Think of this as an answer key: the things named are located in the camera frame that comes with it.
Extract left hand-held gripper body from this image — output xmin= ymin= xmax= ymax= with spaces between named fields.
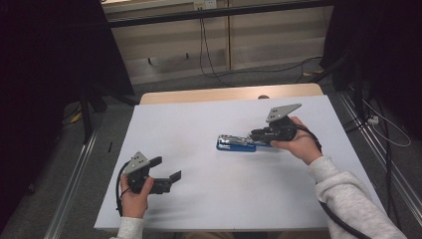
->
xmin=122 ymin=150 xmax=173 ymax=195

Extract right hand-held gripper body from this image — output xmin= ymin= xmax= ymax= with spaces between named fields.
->
xmin=264 ymin=103 xmax=303 ymax=142

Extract blue stapler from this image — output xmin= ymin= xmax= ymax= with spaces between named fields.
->
xmin=216 ymin=133 xmax=277 ymax=153

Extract person's right hand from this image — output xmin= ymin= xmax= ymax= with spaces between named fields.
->
xmin=270 ymin=116 xmax=323 ymax=166

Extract person's left hand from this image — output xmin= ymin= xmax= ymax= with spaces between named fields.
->
xmin=119 ymin=174 xmax=155 ymax=219

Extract black metal stand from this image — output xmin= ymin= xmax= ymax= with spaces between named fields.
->
xmin=311 ymin=49 xmax=366 ymax=121
xmin=79 ymin=83 xmax=141 ymax=144

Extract black curtain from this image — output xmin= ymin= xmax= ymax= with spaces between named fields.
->
xmin=0 ymin=0 xmax=135 ymax=233
xmin=318 ymin=0 xmax=422 ymax=137

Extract pale long desk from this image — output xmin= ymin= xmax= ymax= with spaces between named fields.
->
xmin=101 ymin=0 xmax=195 ymax=15

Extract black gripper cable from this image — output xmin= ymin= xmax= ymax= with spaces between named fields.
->
xmin=294 ymin=123 xmax=371 ymax=239
xmin=114 ymin=160 xmax=131 ymax=218

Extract aluminium floor rail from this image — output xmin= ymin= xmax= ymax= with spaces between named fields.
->
xmin=43 ymin=129 xmax=100 ymax=239
xmin=337 ymin=92 xmax=422 ymax=227

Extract black floor cable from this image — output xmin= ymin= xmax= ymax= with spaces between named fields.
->
xmin=341 ymin=96 xmax=403 ymax=231

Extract white cable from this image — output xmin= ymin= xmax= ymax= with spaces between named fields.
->
xmin=362 ymin=99 xmax=413 ymax=149

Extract white wall socket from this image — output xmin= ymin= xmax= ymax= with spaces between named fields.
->
xmin=193 ymin=0 xmax=218 ymax=11

